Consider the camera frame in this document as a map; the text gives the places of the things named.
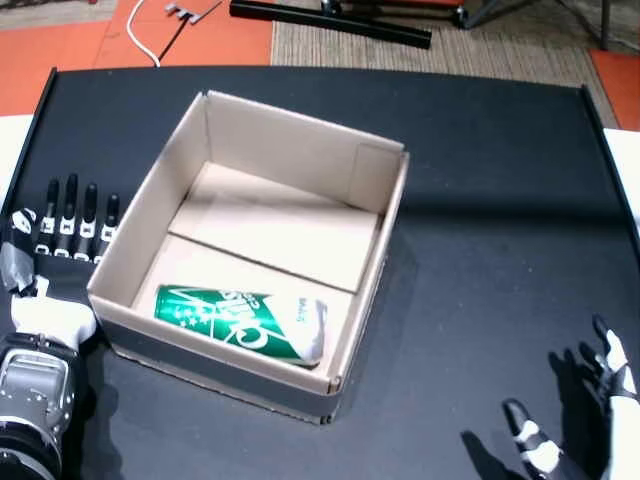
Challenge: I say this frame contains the black metal beam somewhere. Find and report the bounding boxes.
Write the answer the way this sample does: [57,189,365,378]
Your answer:
[228,0,433,50]

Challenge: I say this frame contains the black stand legs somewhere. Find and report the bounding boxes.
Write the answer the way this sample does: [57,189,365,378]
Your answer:
[464,0,614,51]

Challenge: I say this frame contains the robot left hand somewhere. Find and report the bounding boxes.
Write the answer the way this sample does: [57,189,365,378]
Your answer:
[0,173,121,351]

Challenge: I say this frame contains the open cardboard box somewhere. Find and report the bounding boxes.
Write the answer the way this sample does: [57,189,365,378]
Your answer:
[86,89,411,426]

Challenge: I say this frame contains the beige woven rug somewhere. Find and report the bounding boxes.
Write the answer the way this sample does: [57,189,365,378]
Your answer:
[0,0,621,129]

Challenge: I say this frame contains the grey metal bracket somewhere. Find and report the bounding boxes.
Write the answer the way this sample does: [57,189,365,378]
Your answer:
[166,0,224,24]

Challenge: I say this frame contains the white floor cable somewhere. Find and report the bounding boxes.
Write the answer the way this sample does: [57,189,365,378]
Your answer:
[127,0,162,68]

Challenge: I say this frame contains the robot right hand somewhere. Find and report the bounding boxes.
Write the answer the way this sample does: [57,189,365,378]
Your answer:
[501,313,640,480]

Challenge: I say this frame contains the large orange floor mat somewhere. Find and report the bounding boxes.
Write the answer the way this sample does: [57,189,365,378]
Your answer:
[0,0,275,117]

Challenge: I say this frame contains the thin black floor cable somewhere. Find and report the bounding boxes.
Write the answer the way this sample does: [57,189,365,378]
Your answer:
[158,19,194,56]

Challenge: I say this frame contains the black table mat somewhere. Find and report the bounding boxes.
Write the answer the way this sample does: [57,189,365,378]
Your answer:
[0,64,640,480]

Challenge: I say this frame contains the small orange floor mat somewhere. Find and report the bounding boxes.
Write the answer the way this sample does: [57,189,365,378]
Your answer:
[587,47,640,130]

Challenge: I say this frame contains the green drink can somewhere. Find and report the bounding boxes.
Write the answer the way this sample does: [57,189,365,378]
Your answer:
[153,283,330,370]

